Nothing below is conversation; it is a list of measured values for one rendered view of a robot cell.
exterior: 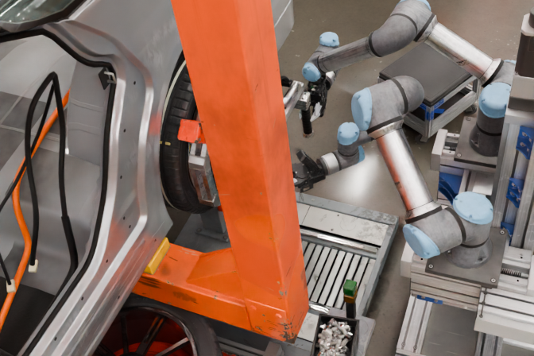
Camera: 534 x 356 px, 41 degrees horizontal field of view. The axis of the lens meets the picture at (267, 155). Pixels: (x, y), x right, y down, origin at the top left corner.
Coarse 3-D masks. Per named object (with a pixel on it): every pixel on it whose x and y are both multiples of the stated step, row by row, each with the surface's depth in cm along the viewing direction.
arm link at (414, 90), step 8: (400, 80) 216; (408, 80) 216; (416, 80) 220; (408, 88) 215; (416, 88) 216; (408, 96) 215; (416, 96) 216; (408, 104) 216; (416, 104) 218; (408, 112) 228
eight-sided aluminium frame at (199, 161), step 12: (192, 144) 249; (204, 144) 248; (192, 156) 249; (204, 156) 248; (192, 168) 251; (204, 168) 249; (204, 180) 254; (204, 192) 264; (216, 192) 263; (216, 204) 265
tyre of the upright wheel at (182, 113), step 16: (176, 64) 253; (176, 80) 249; (176, 96) 246; (192, 96) 248; (176, 112) 245; (192, 112) 250; (176, 128) 245; (160, 144) 248; (176, 144) 246; (160, 160) 250; (176, 160) 248; (176, 176) 251; (176, 192) 256; (192, 192) 264; (176, 208) 270; (192, 208) 267; (208, 208) 280
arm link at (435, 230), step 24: (360, 96) 214; (384, 96) 213; (360, 120) 216; (384, 120) 212; (384, 144) 214; (408, 168) 212; (408, 192) 212; (408, 216) 213; (432, 216) 210; (408, 240) 216; (432, 240) 209; (456, 240) 211
